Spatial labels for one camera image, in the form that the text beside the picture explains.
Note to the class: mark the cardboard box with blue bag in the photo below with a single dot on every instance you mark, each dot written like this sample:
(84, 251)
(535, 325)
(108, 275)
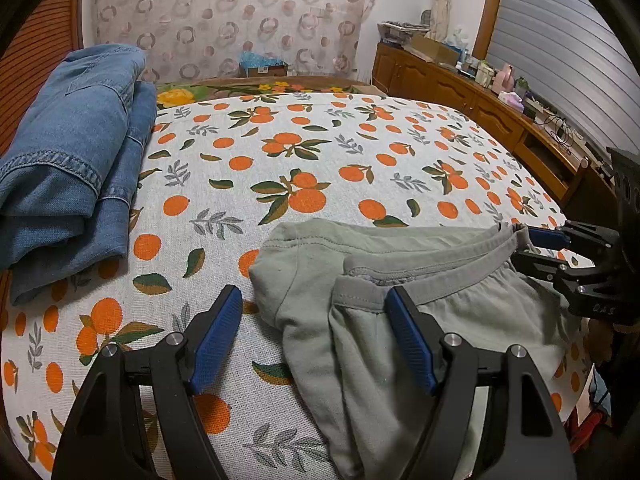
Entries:
(257, 65)

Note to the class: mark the wooden sideboard cabinet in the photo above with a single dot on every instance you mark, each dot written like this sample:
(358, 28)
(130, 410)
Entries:
(400, 73)

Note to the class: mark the wooden louvered wardrobe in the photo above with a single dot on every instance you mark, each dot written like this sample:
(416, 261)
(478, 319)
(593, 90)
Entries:
(35, 37)

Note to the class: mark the white jar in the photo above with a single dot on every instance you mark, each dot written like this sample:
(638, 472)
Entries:
(485, 74)

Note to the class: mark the floral pink blanket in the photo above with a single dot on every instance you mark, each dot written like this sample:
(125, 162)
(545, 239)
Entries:
(250, 90)

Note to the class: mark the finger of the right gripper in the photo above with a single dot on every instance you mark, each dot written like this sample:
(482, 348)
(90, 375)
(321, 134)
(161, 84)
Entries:
(536, 266)
(551, 239)

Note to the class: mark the stack of newspapers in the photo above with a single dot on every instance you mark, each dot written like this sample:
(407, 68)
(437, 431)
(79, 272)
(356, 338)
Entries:
(400, 33)

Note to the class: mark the cardboard box on sideboard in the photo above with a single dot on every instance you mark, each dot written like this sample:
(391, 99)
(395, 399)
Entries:
(432, 51)

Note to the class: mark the grey window blind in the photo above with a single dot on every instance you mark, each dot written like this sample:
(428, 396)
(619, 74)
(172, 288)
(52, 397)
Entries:
(570, 57)

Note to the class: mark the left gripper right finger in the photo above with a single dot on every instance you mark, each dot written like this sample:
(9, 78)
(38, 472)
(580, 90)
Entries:
(522, 436)

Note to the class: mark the orange print white sheet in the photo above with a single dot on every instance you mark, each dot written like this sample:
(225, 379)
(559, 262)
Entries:
(217, 178)

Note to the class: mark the folded blue jeans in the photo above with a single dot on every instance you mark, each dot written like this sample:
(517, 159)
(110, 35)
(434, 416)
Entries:
(69, 177)

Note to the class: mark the pink pouch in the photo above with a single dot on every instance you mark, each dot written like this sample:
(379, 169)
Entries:
(512, 99)

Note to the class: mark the grey green shorts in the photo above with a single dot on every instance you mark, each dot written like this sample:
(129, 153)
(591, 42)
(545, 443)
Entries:
(383, 330)

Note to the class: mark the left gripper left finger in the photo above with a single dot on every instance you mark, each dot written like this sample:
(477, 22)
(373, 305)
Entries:
(104, 435)

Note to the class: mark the circle pattern sheer curtain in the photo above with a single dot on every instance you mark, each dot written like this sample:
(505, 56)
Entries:
(191, 40)

